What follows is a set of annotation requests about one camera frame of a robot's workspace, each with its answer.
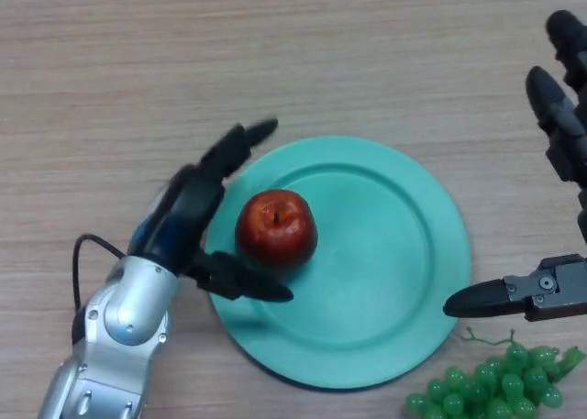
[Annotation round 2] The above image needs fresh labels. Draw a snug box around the green round plate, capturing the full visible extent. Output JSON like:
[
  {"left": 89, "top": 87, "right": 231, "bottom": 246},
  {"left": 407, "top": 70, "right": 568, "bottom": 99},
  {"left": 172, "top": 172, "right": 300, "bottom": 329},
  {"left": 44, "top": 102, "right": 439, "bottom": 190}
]
[{"left": 205, "top": 135, "right": 471, "bottom": 390}]

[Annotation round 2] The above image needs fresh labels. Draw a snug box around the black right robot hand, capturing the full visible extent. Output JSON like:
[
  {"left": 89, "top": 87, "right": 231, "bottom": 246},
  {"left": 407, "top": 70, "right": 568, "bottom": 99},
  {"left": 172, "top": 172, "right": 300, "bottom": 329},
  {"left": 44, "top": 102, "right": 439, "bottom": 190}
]
[{"left": 442, "top": 9, "right": 587, "bottom": 323}]

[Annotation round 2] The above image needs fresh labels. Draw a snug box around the red apple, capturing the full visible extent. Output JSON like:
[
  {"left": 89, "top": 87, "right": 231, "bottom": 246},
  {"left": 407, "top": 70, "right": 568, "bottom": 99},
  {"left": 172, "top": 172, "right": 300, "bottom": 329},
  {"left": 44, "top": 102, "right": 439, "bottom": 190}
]
[{"left": 234, "top": 188, "right": 319, "bottom": 270}]

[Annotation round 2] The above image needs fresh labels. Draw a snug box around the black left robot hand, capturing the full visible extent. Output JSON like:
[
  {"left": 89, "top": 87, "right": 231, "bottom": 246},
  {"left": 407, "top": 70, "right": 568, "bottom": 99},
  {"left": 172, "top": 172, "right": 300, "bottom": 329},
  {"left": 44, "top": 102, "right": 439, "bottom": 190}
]
[{"left": 127, "top": 118, "right": 294, "bottom": 303}]

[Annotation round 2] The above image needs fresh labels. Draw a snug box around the green grape bunch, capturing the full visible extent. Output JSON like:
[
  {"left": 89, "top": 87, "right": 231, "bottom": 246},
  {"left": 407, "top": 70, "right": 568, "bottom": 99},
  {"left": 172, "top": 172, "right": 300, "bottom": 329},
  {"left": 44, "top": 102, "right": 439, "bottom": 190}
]
[{"left": 404, "top": 327, "right": 586, "bottom": 419}]

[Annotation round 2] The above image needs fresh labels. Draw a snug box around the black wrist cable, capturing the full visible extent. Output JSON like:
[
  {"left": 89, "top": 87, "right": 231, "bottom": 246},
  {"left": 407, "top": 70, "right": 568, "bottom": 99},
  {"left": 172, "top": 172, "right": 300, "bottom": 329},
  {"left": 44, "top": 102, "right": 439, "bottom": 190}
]
[{"left": 71, "top": 234, "right": 128, "bottom": 347}]

